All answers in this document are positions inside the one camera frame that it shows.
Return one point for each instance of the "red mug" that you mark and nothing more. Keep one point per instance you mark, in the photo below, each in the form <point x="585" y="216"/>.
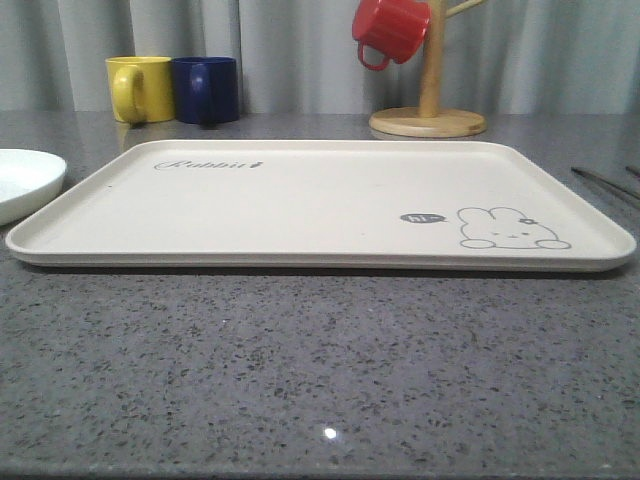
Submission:
<point x="389" y="30"/>

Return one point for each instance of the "yellow mug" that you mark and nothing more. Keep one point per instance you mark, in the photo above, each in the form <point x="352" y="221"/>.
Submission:
<point x="141" y="89"/>

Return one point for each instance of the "dark blue mug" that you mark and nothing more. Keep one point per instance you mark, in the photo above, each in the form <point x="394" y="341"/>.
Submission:
<point x="205" y="89"/>

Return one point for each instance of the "silver metal fork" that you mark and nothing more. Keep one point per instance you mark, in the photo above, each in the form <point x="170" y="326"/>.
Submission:
<point x="617" y="188"/>

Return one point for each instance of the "cream rabbit serving tray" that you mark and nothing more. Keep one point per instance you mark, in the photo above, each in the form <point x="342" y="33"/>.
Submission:
<point x="459" y="205"/>

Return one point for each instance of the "white round plate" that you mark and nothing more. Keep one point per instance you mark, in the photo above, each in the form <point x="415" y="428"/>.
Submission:
<point x="29" y="180"/>

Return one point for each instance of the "grey curtain backdrop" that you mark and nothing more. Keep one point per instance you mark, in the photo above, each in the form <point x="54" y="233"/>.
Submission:
<point x="511" y="57"/>

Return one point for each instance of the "wooden mug tree stand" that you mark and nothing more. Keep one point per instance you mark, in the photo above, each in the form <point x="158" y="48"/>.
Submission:
<point x="428" y="119"/>

